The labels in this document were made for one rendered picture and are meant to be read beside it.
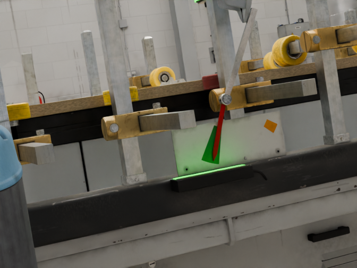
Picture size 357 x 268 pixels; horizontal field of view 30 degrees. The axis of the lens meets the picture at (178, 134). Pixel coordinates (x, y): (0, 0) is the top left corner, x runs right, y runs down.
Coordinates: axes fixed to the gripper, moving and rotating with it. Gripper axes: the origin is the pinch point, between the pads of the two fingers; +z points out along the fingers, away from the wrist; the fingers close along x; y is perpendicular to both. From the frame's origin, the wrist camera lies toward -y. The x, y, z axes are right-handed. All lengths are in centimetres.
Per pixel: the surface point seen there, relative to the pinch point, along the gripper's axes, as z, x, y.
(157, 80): 8, -91, -8
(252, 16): 0.3, 1.0, -0.7
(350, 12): -9, -115, -106
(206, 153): 27.4, -5.0, 11.7
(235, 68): 10.4, -2.0, 3.5
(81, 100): 11.9, -26.2, 32.4
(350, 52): 8, -112, -102
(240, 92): 15.6, -5.0, 1.8
